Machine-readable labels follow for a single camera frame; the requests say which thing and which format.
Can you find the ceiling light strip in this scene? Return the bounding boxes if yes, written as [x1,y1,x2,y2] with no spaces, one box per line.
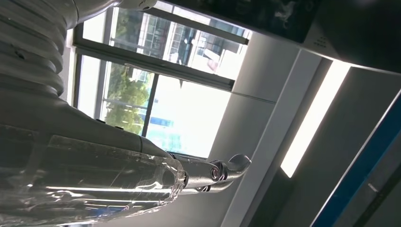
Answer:
[279,59,353,179]

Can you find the blue trim strip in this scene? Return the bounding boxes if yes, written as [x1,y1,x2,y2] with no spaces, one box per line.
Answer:
[312,89,401,227]

